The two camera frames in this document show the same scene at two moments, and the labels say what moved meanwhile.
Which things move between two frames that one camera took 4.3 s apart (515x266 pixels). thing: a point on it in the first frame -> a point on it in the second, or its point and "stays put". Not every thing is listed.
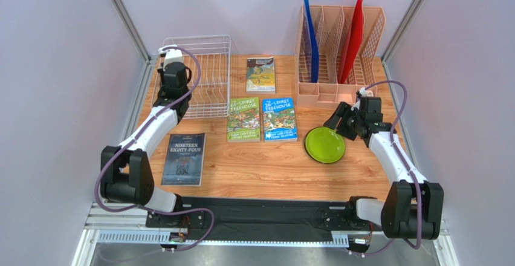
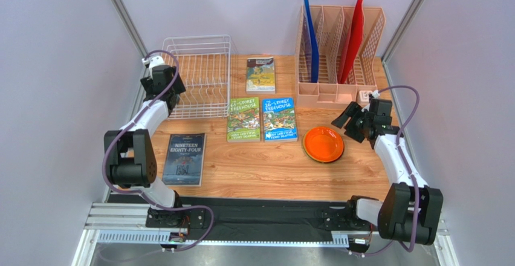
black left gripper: x=161 y=71 -> x=147 y=83
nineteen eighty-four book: x=184 y=159 stays put
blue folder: x=314 y=43 stays put
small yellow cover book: x=260 y=77 stays put
